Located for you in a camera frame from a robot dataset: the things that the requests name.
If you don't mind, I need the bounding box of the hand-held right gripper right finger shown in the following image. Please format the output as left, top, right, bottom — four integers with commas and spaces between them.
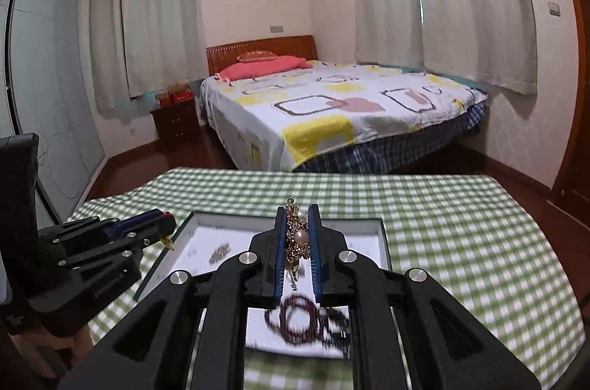
308, 204, 540, 390

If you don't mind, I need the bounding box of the red pillow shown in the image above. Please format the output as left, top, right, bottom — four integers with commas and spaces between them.
236, 51, 277, 63

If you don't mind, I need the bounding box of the glass wardrobe sliding door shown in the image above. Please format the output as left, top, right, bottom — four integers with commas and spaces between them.
7, 0, 109, 220

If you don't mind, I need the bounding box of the pink blanket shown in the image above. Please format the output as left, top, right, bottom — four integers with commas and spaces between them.
216, 55, 314, 83

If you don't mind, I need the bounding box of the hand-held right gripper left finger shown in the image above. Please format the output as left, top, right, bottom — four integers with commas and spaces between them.
60, 206, 289, 390

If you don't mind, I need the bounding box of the dark green jewelry box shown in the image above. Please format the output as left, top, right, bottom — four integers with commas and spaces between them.
137, 210, 392, 360

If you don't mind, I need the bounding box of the blue plaid bed skirt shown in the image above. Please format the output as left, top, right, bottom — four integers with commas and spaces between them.
299, 101, 487, 175

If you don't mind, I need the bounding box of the dark wooden nightstand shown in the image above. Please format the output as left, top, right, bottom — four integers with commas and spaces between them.
150, 97, 199, 153

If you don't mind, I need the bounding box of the person's left hand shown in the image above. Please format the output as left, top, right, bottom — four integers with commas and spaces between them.
18, 324, 94, 367

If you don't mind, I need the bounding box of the dark beaded necklace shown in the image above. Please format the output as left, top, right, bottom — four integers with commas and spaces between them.
265, 294, 352, 358

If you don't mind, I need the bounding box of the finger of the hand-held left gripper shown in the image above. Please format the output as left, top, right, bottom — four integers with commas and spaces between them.
46, 233, 160, 268
39, 209, 178, 248

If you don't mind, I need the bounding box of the wooden door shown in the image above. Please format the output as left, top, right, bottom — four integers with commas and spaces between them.
548, 0, 590, 229

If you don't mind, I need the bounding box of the white patterned bedsheet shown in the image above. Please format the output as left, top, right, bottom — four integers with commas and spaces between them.
199, 60, 489, 172

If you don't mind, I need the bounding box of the gold pearl brooch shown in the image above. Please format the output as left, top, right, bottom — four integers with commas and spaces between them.
283, 197, 312, 294

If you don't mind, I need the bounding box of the green checkered tablecloth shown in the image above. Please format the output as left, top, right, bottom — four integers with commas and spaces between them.
65, 168, 584, 390

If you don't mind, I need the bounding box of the gold chain jewelry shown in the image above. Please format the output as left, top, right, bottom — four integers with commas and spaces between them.
209, 242, 231, 264

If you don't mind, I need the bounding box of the wooden bed headboard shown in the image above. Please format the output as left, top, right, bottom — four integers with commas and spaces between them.
206, 35, 319, 76

